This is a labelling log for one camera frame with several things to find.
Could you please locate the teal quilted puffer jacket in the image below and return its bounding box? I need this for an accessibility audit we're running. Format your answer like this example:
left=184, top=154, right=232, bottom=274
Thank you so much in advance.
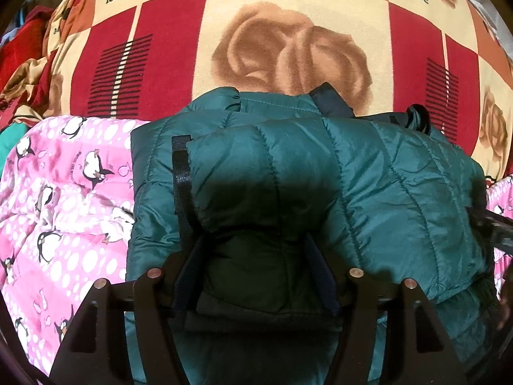
left=127, top=88, right=499, bottom=384

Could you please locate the pink penguin print blanket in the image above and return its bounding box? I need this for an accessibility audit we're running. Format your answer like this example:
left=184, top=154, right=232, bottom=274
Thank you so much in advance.
left=1, top=115, right=139, bottom=372

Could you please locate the teal green garment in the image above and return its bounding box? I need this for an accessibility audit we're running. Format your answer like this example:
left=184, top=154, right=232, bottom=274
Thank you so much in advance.
left=0, top=124, right=29, bottom=173

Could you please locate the red cream rose bedspread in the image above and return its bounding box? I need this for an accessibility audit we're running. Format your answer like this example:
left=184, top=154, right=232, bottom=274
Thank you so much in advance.
left=44, top=0, right=512, bottom=179

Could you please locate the red clothes pile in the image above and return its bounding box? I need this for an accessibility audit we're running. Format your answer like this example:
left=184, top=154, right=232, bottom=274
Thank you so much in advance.
left=1, top=6, right=54, bottom=129

